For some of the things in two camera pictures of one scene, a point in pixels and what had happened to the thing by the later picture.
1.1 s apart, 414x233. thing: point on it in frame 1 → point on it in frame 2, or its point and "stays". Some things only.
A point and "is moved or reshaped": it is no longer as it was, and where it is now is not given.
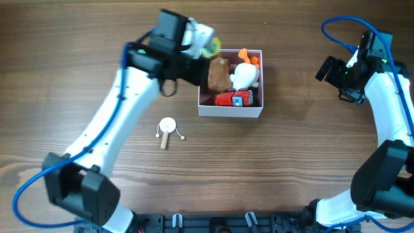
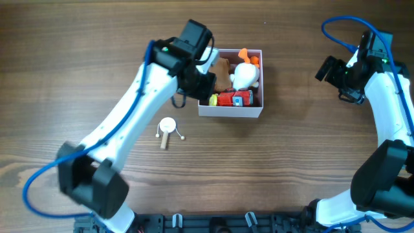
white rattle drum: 167,125 stays
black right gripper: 331,77 stays
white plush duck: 246,74 stays
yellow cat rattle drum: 212,49 is moved or reshaped
